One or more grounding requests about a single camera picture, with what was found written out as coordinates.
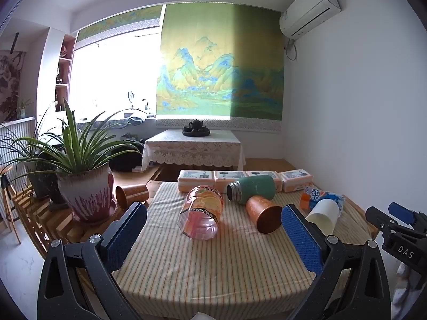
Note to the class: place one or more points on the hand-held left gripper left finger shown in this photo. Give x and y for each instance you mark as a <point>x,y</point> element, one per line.
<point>126,238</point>

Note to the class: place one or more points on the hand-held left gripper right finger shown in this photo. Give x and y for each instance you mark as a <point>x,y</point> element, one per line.
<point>302,240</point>

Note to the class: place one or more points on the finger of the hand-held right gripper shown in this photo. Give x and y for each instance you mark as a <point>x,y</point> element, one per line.
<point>402,211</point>
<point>377,217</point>

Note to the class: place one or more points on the clear plastic jar orange label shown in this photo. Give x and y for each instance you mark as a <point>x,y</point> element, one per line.
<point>200,213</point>

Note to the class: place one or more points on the person's right forearm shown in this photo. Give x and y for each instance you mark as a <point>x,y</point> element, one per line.
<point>412,286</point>

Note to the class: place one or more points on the white paper cup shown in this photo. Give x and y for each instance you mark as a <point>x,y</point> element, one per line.
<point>322,218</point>

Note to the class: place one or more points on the copper paper cup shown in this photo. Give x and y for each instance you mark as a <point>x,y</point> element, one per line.
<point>131,195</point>
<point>263,214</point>

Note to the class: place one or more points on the blue orange snack packet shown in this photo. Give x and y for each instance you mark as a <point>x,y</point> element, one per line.
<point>322,197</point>

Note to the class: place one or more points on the spider plant in pink pot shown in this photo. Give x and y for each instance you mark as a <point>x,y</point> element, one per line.
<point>86,193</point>

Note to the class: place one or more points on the pink tissue pack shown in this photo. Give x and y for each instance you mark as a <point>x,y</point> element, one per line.
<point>195,180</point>
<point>230,177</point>
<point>297,180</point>
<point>265,174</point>

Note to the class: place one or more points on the striped tablecloth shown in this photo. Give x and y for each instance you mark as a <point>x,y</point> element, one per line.
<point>186,273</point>

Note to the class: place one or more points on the wooden slatted bench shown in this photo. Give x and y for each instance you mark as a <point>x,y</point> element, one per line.
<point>56,220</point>

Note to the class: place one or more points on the green thermos bottle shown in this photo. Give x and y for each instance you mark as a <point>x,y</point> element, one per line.
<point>252,188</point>

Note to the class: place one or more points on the black bag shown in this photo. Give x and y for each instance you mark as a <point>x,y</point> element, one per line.
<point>125,158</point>

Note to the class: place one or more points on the plant in dark pot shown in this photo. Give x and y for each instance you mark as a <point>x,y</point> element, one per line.
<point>41,180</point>

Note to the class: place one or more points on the low table with lace cloth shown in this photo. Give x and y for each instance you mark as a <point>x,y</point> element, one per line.
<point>193,148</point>

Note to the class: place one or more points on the wooden chair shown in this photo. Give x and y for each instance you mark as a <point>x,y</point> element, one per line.
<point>8,203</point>

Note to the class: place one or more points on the dark tea tray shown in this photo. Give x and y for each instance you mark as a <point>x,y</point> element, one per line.
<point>196,131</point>

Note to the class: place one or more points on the dark teapot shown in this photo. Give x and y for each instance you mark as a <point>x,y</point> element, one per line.
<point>196,124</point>

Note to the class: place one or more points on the small round mirror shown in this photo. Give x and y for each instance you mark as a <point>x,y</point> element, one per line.
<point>131,99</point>

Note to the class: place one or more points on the striped radiator cover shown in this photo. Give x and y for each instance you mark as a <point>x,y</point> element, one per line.
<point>16,146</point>

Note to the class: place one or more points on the small green potted plant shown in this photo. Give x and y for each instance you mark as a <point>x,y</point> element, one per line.
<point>24,106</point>

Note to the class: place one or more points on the landscape painted roller blind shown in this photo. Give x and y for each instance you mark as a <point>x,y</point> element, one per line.
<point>220,70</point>

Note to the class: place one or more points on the landscape painted valance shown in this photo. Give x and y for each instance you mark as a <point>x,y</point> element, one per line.
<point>116,23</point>

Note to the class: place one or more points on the white air conditioner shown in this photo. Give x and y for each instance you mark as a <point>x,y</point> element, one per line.
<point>308,8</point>

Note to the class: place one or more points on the pink wall shelf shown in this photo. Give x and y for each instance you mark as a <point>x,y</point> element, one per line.
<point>63,73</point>

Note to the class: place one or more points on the dark leaf wall hanging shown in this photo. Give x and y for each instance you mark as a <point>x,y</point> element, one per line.
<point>10,83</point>

